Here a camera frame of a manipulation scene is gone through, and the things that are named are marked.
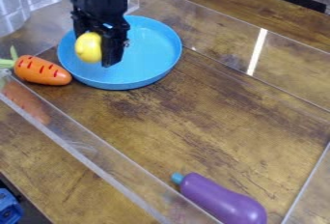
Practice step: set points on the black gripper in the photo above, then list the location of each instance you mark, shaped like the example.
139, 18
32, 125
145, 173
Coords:
93, 13

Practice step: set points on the yellow toy lemon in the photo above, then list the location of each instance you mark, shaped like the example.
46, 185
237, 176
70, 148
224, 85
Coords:
87, 47

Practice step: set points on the blue round tray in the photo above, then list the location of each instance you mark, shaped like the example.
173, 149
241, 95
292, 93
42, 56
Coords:
150, 57

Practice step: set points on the orange toy carrot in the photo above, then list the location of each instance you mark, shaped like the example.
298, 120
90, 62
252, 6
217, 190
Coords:
37, 70

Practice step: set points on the blue object at corner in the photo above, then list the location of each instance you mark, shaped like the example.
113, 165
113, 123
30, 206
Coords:
11, 211

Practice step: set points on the purple toy eggplant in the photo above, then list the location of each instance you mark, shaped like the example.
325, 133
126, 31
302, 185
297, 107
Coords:
230, 207

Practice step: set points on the clear acrylic enclosure wall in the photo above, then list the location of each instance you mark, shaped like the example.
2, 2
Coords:
241, 114

